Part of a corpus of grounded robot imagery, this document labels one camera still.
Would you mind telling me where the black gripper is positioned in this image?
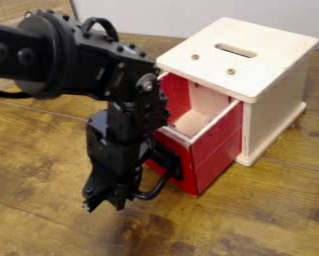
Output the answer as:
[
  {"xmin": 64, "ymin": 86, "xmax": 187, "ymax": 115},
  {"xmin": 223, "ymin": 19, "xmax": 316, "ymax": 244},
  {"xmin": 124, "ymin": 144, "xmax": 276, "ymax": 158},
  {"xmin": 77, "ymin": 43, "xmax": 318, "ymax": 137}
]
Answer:
[{"xmin": 80, "ymin": 109, "xmax": 156, "ymax": 214}]

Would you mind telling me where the black metal drawer handle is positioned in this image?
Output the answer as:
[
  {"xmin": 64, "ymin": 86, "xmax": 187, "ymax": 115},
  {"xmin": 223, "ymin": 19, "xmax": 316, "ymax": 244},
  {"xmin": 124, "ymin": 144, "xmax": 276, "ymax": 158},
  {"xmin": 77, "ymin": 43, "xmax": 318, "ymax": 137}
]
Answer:
[{"xmin": 133, "ymin": 143, "xmax": 183, "ymax": 201}]

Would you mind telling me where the red drawer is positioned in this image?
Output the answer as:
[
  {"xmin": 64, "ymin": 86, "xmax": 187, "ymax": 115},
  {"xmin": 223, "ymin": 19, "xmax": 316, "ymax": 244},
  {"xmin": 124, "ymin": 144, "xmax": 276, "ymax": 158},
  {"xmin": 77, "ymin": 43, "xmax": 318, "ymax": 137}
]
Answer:
[{"xmin": 155, "ymin": 73, "xmax": 243, "ymax": 196}]

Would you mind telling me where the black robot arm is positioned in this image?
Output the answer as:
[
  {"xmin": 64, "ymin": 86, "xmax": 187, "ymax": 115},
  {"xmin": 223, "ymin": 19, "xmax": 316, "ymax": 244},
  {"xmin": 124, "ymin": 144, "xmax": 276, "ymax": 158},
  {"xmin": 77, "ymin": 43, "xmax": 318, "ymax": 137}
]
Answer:
[{"xmin": 0, "ymin": 10, "xmax": 169, "ymax": 211}]

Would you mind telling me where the white wooden box cabinet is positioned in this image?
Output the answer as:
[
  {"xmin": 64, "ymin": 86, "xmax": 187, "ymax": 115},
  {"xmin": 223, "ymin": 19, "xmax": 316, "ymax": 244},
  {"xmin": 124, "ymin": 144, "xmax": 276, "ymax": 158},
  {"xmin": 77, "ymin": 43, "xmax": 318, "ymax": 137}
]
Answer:
[{"xmin": 156, "ymin": 17, "xmax": 319, "ymax": 166}]

